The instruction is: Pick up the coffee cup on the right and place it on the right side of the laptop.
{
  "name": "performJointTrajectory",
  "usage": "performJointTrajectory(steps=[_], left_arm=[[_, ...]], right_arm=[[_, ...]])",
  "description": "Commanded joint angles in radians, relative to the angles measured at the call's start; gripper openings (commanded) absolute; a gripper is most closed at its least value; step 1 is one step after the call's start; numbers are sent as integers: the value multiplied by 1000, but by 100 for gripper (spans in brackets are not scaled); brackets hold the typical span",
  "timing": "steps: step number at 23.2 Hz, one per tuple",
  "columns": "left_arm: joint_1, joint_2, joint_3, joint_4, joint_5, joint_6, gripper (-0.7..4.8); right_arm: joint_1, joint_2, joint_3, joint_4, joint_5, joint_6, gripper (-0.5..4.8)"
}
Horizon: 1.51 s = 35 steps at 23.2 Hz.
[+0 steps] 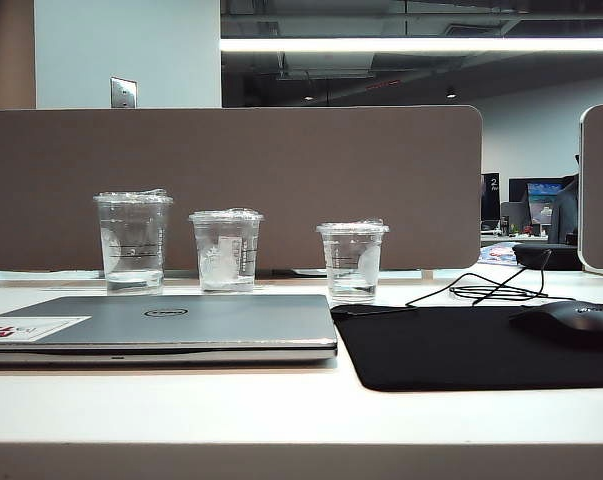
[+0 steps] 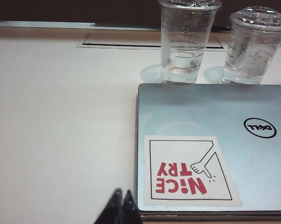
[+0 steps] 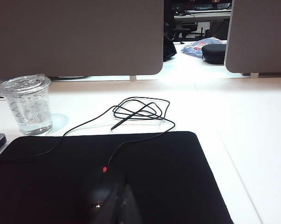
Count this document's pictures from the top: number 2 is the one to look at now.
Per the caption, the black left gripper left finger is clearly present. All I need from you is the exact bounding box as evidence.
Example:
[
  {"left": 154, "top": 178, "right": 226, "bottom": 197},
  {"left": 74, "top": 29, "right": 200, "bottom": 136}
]
[{"left": 93, "top": 188, "right": 123, "bottom": 224}]

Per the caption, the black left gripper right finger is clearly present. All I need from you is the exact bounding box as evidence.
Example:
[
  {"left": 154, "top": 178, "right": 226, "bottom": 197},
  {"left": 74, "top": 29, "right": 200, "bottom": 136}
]
[{"left": 122, "top": 189, "right": 141, "bottom": 224}]

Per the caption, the silver Dell laptop with sticker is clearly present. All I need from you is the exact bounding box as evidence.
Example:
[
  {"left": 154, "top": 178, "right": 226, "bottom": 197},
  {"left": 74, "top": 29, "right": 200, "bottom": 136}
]
[{"left": 134, "top": 83, "right": 281, "bottom": 217}]

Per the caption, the tall clear plastic cup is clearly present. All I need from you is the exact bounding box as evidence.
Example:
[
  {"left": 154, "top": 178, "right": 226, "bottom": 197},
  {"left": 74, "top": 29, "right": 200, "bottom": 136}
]
[{"left": 158, "top": 0, "right": 222, "bottom": 85}]

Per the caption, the short clear cup with logo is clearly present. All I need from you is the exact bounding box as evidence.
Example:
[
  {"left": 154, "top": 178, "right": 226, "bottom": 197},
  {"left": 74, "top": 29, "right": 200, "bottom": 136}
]
[{"left": 222, "top": 7, "right": 281, "bottom": 85}]

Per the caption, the brown desk partition panel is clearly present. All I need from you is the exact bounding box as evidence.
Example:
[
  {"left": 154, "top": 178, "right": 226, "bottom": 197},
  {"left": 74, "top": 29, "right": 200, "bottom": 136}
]
[{"left": 0, "top": 0, "right": 281, "bottom": 33}]

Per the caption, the table cable hatch cover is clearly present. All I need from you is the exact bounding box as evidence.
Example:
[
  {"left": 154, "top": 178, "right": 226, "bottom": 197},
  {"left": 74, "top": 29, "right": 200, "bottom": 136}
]
[{"left": 75, "top": 32, "right": 225, "bottom": 51}]

